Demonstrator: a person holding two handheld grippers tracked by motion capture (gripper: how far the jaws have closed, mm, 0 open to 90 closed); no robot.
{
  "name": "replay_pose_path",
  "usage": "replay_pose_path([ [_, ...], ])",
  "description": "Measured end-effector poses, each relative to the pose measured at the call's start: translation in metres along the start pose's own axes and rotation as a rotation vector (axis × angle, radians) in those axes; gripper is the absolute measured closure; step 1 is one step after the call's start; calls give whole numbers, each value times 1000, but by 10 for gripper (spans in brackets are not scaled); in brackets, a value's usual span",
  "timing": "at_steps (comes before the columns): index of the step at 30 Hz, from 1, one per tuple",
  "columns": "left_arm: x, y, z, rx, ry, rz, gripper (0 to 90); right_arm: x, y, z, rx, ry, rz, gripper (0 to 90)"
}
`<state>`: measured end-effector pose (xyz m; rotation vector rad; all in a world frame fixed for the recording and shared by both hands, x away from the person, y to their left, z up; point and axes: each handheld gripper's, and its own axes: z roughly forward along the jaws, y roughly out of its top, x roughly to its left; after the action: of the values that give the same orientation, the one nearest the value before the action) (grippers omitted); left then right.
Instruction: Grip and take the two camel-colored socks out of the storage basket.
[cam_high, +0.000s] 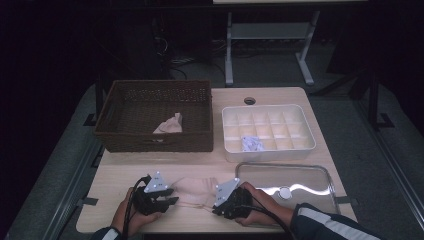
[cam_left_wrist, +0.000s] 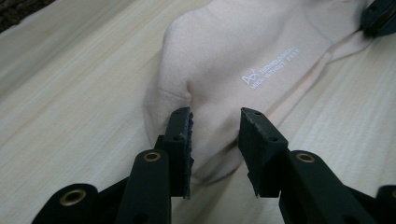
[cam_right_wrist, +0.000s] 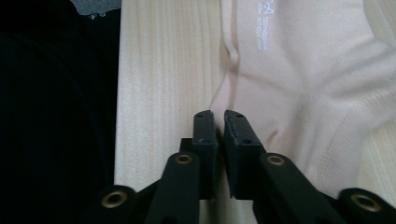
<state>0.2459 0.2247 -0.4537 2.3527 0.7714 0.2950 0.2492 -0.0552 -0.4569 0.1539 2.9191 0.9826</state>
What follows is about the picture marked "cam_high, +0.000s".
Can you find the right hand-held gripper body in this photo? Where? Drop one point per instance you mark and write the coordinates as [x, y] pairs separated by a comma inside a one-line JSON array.
[[238, 203]]

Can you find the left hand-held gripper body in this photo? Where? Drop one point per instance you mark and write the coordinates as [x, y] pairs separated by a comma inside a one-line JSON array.
[[148, 203]]

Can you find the white divided organizer box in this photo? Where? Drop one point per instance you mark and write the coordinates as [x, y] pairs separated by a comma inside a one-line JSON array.
[[263, 156]]

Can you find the white sock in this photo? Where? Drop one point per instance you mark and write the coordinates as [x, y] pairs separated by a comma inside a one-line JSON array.
[[251, 143]]

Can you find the tan sock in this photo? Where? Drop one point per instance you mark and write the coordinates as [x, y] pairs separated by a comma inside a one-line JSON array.
[[170, 126]]

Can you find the clear lid with white knob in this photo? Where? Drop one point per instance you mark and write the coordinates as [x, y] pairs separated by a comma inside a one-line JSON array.
[[300, 176]]

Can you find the brown woven basket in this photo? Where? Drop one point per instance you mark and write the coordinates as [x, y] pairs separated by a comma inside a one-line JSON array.
[[133, 100]]

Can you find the person's left hand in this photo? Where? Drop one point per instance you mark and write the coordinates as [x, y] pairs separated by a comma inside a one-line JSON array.
[[140, 221]]

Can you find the person's right hand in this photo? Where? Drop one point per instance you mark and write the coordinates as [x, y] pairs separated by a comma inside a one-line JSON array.
[[263, 200]]

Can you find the grey tape strip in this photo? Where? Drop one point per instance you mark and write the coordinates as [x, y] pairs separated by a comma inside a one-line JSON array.
[[348, 200], [88, 201]]

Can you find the dark round table grommet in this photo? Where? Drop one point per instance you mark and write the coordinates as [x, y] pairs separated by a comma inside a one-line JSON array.
[[249, 101]]

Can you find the black metal stand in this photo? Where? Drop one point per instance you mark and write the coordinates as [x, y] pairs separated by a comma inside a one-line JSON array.
[[99, 96], [373, 100]]

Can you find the black slanted stand leg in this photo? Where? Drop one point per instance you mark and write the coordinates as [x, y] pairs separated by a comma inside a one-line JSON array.
[[340, 83]]

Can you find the grey floor rail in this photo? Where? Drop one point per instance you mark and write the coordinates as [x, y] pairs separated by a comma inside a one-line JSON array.
[[66, 200], [400, 186]]

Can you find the white metal frame desk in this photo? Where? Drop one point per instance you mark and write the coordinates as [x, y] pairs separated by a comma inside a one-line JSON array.
[[266, 30]]

